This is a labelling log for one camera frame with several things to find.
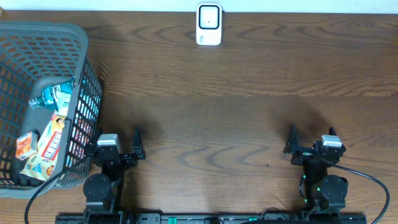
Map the large snack chip bag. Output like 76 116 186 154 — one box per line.
19 114 66 181

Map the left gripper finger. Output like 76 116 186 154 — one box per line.
90 128 103 147
132 127 146 160

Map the white barcode scanner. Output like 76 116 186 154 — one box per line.
196 2 223 46

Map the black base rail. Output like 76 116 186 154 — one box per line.
55 213 367 224

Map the mint green wipes packet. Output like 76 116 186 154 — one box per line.
55 91 72 116

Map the grey plastic basket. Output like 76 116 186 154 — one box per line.
1 21 103 199

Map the small orange tissue box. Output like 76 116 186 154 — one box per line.
15 131 38 161

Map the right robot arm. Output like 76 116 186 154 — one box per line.
283 125 348 223

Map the teal mouthwash bottle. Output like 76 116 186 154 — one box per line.
29 80 73 110

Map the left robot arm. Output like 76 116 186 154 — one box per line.
83 128 146 224

